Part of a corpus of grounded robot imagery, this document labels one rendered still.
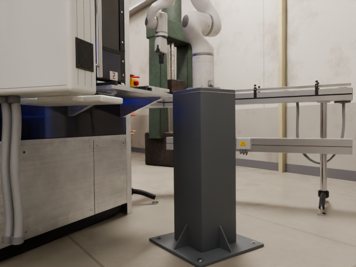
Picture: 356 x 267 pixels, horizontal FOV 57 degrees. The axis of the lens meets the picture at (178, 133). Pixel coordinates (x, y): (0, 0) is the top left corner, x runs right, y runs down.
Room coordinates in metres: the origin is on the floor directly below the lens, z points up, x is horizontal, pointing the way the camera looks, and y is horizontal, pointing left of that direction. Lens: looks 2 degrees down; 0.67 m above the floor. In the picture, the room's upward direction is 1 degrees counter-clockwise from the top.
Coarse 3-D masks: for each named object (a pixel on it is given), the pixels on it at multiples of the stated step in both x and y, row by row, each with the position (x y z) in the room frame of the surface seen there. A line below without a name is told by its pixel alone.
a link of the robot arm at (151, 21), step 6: (162, 0) 2.10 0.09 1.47; (168, 0) 2.09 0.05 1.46; (174, 0) 2.11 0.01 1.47; (150, 6) 2.12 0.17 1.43; (156, 6) 2.09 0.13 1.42; (162, 6) 2.09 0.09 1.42; (168, 6) 2.12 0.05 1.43; (150, 12) 2.10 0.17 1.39; (156, 12) 2.10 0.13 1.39; (150, 18) 2.11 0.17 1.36; (156, 18) 2.16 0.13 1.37; (150, 24) 2.14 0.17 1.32; (156, 24) 2.15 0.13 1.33
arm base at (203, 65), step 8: (200, 56) 1.76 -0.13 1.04; (208, 56) 1.76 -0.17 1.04; (192, 64) 1.81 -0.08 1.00; (200, 64) 1.76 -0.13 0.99; (208, 64) 1.76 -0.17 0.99; (192, 72) 1.82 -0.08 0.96; (200, 72) 1.76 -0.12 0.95; (208, 72) 1.76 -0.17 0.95; (200, 80) 1.76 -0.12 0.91; (208, 80) 1.76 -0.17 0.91
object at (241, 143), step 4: (236, 140) 2.79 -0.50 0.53; (240, 140) 2.78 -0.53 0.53; (244, 140) 2.76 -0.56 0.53; (248, 140) 2.74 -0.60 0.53; (236, 144) 2.79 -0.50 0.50; (240, 144) 2.78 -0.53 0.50; (244, 144) 2.76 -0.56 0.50; (248, 144) 2.74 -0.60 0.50; (236, 148) 2.79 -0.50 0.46; (240, 148) 2.78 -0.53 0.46; (244, 148) 2.76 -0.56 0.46; (248, 148) 2.74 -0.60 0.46
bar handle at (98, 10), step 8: (96, 0) 1.41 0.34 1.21; (96, 8) 1.41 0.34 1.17; (96, 16) 1.41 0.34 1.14; (96, 24) 1.41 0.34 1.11; (96, 32) 1.41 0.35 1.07; (96, 40) 1.42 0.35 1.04; (96, 48) 1.42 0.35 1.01; (96, 56) 1.42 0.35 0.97; (96, 64) 1.39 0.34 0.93; (96, 72) 1.42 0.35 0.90
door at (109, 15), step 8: (104, 0) 2.25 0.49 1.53; (112, 0) 2.33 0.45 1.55; (104, 8) 2.25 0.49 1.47; (112, 8) 2.33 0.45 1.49; (104, 16) 2.25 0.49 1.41; (112, 16) 2.32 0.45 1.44; (104, 24) 2.25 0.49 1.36; (112, 24) 2.32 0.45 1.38; (104, 32) 2.25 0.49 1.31; (112, 32) 2.32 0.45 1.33; (104, 40) 2.24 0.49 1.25; (112, 40) 2.32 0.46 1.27; (112, 48) 2.32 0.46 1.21
